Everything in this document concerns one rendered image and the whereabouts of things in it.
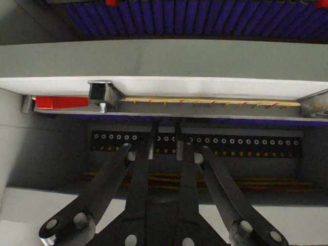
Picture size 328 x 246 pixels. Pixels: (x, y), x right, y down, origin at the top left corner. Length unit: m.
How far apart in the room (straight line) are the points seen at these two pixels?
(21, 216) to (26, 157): 0.09
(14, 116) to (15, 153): 0.06
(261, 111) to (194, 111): 0.10
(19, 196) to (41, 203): 0.04
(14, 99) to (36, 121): 0.05
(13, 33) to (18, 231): 0.31
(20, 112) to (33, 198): 0.13
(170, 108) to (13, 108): 0.24
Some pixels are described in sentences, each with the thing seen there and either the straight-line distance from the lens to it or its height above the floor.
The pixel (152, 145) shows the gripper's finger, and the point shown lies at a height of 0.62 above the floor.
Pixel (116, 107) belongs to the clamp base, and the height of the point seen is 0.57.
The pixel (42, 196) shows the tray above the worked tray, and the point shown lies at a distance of 0.25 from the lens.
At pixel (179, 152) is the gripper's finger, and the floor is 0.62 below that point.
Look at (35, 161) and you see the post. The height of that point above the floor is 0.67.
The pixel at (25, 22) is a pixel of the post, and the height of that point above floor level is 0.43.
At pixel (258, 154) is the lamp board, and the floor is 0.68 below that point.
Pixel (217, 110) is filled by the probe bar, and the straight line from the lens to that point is 0.19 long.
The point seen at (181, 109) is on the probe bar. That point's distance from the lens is 0.17.
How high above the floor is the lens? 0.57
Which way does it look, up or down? 8 degrees up
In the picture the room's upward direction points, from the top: 179 degrees counter-clockwise
